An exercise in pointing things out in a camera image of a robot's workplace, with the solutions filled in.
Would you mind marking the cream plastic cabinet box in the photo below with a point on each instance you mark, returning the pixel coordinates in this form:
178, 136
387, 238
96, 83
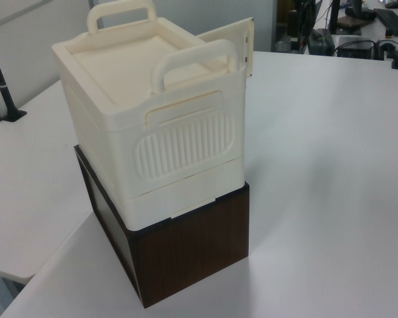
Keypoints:
119, 116

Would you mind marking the cream plastic cabinet door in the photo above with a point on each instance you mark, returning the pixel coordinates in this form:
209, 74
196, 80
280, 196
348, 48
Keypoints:
233, 34

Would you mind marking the dark brown wooden box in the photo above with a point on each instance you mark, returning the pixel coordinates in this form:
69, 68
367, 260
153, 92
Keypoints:
185, 251

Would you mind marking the black electronics box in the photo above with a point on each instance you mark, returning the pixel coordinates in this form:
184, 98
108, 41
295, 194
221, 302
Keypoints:
356, 47

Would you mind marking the black monitor stand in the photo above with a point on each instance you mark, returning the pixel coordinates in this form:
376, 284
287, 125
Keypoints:
340, 24

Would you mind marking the dark brown wooden board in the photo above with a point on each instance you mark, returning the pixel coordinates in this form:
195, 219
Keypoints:
351, 20

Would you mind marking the black computer mouse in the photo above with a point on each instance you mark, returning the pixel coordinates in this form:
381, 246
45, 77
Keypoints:
393, 4

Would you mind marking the black rectangular post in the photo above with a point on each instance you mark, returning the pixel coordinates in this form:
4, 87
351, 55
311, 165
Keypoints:
292, 28

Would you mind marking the black camera stand pole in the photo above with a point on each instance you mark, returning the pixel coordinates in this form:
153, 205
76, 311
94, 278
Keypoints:
1, 86

